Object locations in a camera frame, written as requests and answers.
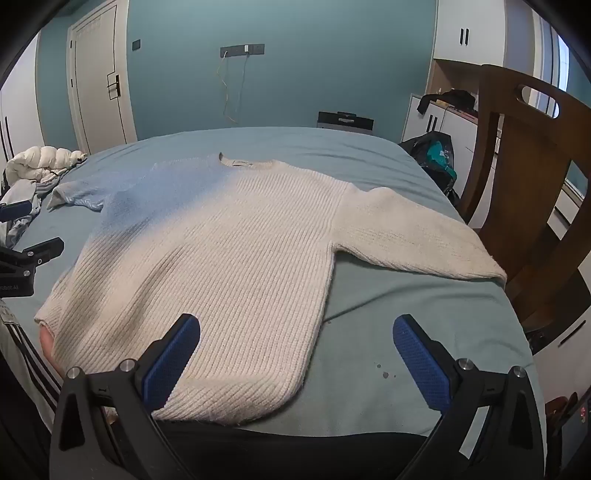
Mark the black device with red light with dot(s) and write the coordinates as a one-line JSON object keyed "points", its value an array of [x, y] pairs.
{"points": [[577, 429]]}

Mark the brown wooden chair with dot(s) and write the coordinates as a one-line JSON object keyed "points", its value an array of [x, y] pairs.
{"points": [[521, 152]]}

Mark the white down jacket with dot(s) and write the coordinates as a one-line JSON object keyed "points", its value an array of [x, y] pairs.
{"points": [[37, 161]]}

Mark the white cabinet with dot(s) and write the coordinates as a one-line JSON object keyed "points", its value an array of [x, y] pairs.
{"points": [[457, 131]]}

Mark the window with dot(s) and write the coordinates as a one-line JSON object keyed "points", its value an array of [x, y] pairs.
{"points": [[561, 55]]}

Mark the white door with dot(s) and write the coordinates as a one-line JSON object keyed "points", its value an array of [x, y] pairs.
{"points": [[99, 83]]}

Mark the white wardrobe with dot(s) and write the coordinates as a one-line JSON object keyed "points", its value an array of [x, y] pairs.
{"points": [[23, 115]]}

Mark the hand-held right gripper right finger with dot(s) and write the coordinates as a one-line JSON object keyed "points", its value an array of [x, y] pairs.
{"points": [[420, 364]]}

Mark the pile of light clothes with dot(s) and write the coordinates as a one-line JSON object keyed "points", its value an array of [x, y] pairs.
{"points": [[16, 230]]}

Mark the white low drawer unit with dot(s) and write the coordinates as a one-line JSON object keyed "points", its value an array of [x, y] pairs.
{"points": [[568, 207]]}

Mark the bed with blue sheet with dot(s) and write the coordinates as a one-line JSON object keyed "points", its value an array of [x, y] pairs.
{"points": [[392, 295]]}

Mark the cream and blue knit sweater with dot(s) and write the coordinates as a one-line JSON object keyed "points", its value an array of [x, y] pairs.
{"points": [[231, 258]]}

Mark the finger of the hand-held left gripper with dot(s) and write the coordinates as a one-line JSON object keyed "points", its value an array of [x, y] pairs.
{"points": [[46, 250], [17, 210]]}

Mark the black cardboard box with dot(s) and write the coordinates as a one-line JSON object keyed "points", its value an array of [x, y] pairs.
{"points": [[346, 121]]}

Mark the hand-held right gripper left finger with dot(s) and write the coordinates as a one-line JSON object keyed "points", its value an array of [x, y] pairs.
{"points": [[173, 360]]}

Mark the grey wall power strip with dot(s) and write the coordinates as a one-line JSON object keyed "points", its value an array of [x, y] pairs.
{"points": [[240, 49]]}

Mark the black garment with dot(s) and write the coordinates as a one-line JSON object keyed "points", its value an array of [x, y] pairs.
{"points": [[455, 99]]}

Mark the person's striped white garment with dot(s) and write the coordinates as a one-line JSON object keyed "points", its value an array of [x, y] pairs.
{"points": [[18, 350]]}

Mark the black and teal bag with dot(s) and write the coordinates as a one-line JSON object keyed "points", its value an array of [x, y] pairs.
{"points": [[427, 147]]}

